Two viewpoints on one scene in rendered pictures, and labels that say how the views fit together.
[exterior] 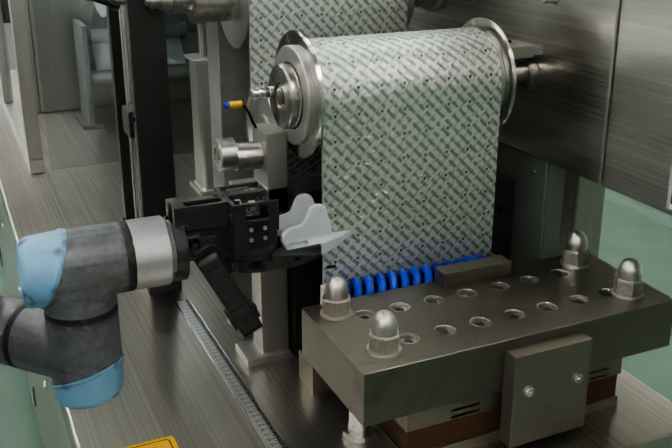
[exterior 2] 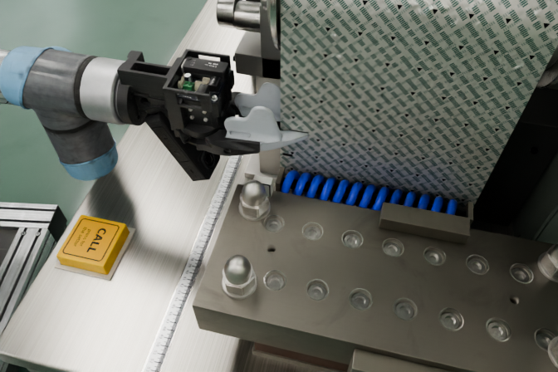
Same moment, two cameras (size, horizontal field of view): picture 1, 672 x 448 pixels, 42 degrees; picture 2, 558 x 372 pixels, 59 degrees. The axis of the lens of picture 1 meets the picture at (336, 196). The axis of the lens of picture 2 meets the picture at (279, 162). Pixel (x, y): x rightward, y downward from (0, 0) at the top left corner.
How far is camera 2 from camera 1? 0.67 m
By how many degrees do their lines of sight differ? 43
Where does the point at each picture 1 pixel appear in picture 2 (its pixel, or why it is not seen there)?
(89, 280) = (46, 105)
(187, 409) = (173, 195)
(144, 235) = (91, 84)
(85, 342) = (58, 143)
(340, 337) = (225, 242)
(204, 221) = (148, 87)
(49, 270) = (13, 88)
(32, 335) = not seen: hidden behind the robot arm
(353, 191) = (315, 102)
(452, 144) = (454, 92)
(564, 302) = (477, 324)
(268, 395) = not seen: hidden behind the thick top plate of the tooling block
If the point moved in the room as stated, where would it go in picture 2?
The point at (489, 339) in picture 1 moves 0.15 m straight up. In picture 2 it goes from (342, 330) to (363, 251)
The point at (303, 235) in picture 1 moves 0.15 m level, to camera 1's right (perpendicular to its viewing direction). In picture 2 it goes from (246, 129) to (363, 195)
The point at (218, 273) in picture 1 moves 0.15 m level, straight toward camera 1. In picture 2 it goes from (163, 132) to (67, 226)
